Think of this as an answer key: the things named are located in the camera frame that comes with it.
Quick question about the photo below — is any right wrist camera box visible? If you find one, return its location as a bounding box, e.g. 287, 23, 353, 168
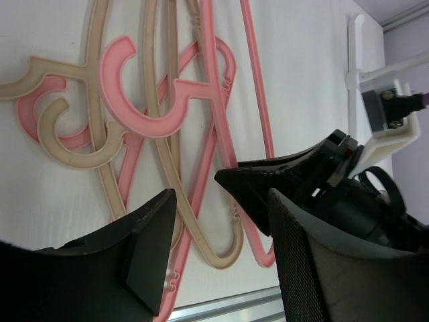
346, 77, 424, 178

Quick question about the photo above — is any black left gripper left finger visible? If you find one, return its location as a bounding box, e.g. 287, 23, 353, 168
1, 189, 176, 321

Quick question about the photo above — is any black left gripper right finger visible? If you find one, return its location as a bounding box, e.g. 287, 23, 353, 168
268, 189, 428, 321

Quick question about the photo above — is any pink thick hanger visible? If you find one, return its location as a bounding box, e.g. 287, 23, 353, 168
16, 56, 243, 321
99, 0, 279, 269

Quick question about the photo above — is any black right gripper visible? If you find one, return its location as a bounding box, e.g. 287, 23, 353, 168
214, 130, 428, 250

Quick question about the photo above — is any white right rack foot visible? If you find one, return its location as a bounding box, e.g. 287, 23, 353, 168
345, 13, 428, 137

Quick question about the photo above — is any aluminium right corner frame post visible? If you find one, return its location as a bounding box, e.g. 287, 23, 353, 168
381, 1, 428, 33

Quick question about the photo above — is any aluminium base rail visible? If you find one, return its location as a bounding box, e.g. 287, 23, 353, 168
169, 286, 286, 321

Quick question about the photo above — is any beige thick hanger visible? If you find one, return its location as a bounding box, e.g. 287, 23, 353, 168
1, 1, 126, 219
37, 0, 245, 271

